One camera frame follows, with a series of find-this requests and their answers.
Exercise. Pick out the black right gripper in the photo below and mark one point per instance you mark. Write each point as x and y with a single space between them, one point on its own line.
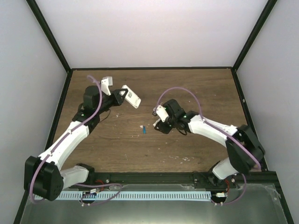
165 129

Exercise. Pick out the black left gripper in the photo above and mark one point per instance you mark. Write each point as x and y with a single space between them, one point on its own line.
117 100

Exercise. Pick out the white air conditioner remote control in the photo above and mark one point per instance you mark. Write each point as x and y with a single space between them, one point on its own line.
132 97

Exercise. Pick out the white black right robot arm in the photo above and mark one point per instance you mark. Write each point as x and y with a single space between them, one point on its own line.
244 150

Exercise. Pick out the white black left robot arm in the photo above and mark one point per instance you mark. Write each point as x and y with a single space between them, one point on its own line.
44 176

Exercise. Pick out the metal front plate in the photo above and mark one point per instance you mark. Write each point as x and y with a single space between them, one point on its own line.
249 204

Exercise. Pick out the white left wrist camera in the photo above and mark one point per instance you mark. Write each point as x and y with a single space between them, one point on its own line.
106 82

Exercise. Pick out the light blue slotted cable duct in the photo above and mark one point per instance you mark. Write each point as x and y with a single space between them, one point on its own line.
139 196

